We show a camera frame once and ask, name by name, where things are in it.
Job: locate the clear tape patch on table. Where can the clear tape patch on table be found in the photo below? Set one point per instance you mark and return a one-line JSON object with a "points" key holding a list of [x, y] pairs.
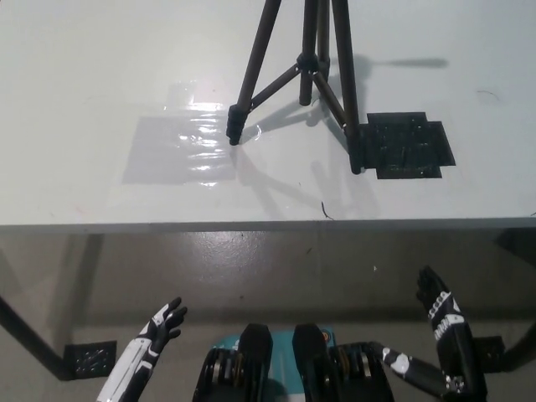
{"points": [[176, 155]]}

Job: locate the black tape patch on table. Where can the black tape patch on table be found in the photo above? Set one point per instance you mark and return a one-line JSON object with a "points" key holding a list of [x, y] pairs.
{"points": [[406, 146]]}

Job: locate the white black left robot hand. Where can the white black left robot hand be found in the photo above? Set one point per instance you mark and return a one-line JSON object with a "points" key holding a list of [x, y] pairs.
{"points": [[163, 326]]}

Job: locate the bronze and black camera tripod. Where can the bronze and black camera tripod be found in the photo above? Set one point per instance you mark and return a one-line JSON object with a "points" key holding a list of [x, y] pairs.
{"points": [[307, 50]]}

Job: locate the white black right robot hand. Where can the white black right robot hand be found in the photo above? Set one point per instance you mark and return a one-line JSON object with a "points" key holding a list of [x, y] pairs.
{"points": [[452, 335]]}

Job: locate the black metal table leg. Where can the black metal table leg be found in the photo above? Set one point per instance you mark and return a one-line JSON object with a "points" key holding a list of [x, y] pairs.
{"points": [[29, 339]]}

